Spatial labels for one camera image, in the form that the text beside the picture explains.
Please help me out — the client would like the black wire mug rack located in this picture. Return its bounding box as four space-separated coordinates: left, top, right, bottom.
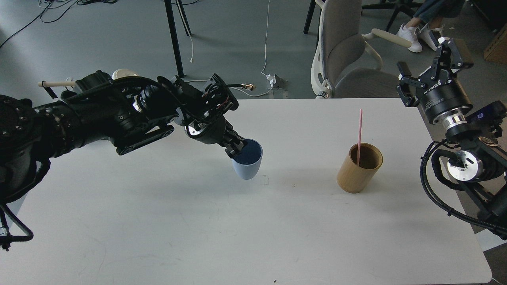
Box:
38 81 76 99

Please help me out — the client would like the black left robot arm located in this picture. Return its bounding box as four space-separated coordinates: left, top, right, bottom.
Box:
0 70 250 251

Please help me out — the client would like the white sneaker right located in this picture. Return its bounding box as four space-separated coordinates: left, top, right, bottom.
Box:
418 24 445 51

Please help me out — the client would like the grey office chair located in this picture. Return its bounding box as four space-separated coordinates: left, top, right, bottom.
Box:
311 0 411 99

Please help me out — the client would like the white mug upper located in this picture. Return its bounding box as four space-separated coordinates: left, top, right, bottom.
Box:
112 68 139 80

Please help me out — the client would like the blue cup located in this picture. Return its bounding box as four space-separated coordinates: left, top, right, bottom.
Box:
231 139 264 180

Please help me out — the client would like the white sneaker left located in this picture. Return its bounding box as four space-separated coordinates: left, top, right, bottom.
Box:
396 24 422 53

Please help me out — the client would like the bamboo cylinder holder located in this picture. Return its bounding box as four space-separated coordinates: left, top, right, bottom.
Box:
337 142 383 194

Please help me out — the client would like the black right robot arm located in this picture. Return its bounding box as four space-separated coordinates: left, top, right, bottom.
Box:
396 31 507 240

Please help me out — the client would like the cardboard box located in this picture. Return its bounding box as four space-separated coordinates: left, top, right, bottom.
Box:
483 24 507 65

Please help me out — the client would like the black table leg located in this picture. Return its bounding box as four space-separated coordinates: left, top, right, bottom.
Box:
163 0 191 78

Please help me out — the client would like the white sneaker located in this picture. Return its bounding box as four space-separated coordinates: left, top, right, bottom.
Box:
418 24 445 51
396 24 422 53

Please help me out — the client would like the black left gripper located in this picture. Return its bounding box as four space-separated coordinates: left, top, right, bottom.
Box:
185 117 246 159

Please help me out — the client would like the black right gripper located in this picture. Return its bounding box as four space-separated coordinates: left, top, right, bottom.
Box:
396 37 474 125

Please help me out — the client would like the pink chopstick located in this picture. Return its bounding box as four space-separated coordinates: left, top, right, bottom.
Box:
356 108 363 166

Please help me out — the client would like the white cable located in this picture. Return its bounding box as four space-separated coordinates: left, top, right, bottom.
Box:
186 0 274 97

